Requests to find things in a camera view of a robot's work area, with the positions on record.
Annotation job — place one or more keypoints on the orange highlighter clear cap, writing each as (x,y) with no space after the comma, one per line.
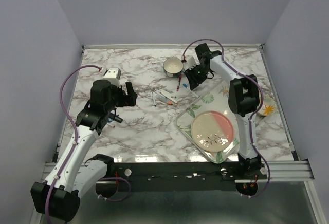
(164,100)

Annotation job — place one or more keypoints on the maroon gel pen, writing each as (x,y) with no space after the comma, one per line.
(178,84)

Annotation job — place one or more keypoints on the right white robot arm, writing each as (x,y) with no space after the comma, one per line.
(245,97)

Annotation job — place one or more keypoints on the black mounting base bar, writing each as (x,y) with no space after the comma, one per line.
(182,176)

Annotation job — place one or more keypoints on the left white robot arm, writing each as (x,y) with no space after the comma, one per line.
(60,194)

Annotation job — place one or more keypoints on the pink and cream plate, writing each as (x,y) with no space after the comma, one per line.
(212,131)

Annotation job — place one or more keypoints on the yellow floral bowl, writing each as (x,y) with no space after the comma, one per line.
(268,108)

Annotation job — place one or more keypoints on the dark rimmed ceramic bowl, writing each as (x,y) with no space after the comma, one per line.
(173,67)

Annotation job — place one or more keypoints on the white pen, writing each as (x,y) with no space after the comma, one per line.
(154,99)

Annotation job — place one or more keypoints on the floral rectangular tray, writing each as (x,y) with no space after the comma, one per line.
(215,99)

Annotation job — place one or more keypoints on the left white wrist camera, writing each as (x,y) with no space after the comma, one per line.
(112,75)

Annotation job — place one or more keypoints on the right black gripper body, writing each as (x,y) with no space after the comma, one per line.
(198,74)

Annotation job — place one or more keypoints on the blue capped white marker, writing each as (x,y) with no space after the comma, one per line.
(190,91)

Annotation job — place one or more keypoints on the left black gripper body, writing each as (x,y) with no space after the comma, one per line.
(117,98)

